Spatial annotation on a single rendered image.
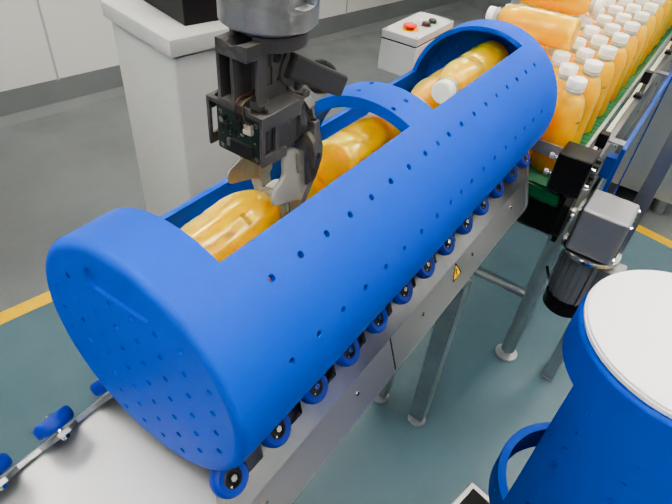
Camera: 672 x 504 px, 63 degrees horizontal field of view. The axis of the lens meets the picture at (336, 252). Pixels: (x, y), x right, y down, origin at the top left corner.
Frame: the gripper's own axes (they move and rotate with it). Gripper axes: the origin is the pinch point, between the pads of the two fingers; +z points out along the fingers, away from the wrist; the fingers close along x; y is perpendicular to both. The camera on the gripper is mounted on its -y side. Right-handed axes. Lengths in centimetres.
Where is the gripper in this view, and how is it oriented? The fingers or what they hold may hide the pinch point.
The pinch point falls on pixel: (281, 194)
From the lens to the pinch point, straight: 64.2
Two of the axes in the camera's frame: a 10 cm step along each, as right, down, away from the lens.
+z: -0.8, 7.4, 6.6
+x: 8.1, 4.3, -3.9
